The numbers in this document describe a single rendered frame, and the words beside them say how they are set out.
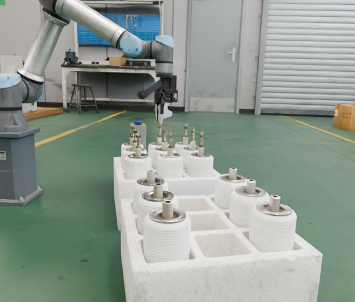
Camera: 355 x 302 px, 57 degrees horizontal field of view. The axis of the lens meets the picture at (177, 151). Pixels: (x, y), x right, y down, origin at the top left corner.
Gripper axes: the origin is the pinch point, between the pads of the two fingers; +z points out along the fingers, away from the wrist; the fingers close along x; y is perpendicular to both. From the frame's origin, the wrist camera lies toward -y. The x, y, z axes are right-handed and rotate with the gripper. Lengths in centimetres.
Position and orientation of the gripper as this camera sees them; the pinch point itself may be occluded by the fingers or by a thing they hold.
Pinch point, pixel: (158, 121)
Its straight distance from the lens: 142.5
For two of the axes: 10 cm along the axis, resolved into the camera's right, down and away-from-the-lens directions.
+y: 9.3, -0.5, 3.8
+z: -0.3, 9.8, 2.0
